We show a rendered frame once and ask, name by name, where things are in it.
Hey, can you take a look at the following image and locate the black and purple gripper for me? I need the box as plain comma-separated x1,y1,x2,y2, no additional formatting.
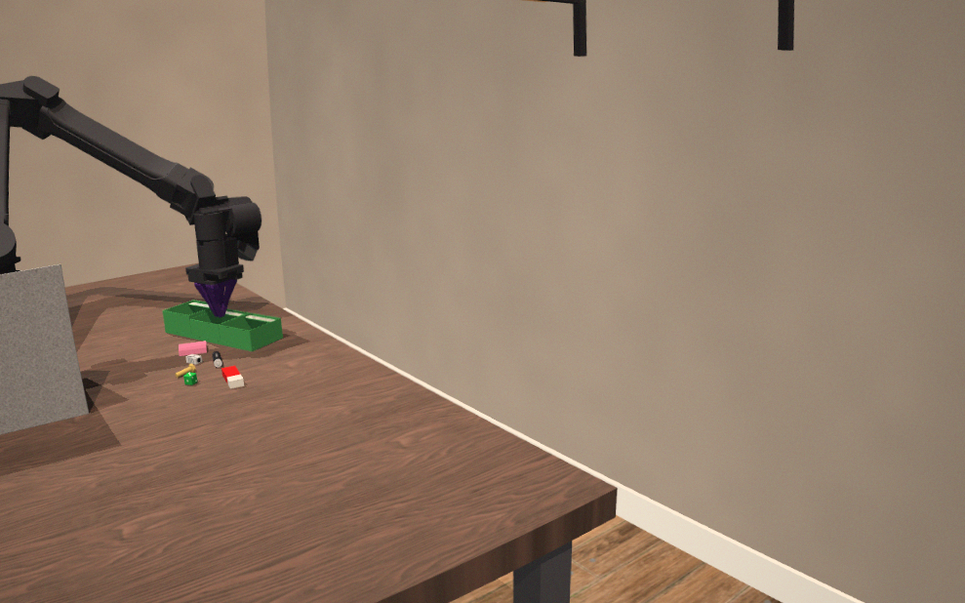
185,236,244,318

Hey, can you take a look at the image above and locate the red and white eraser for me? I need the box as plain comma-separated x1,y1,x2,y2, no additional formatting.
221,366,244,388

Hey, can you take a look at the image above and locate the green three-compartment bin rack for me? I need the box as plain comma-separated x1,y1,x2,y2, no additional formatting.
162,300,283,351

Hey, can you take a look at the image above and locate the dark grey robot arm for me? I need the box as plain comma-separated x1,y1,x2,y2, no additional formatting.
0,76,261,274

